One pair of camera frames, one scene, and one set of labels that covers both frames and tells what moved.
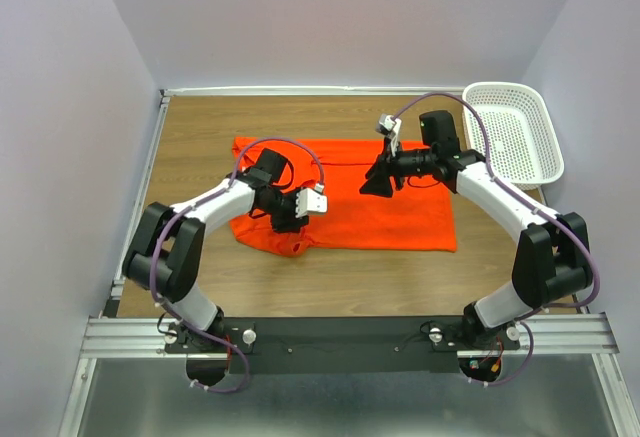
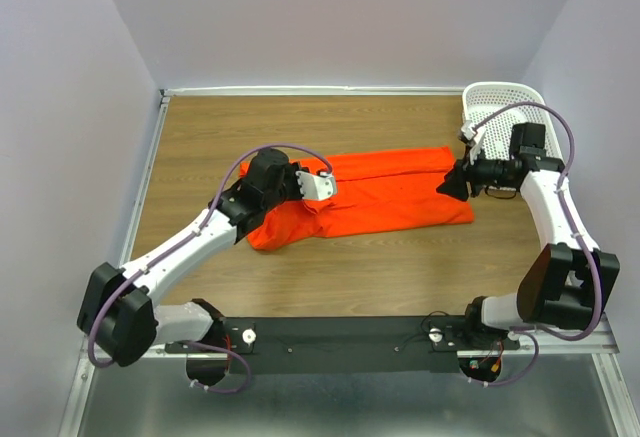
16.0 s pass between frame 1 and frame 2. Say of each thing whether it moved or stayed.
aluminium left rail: stayed
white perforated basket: stayed
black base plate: stayed
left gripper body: moved
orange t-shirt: moved
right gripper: moved
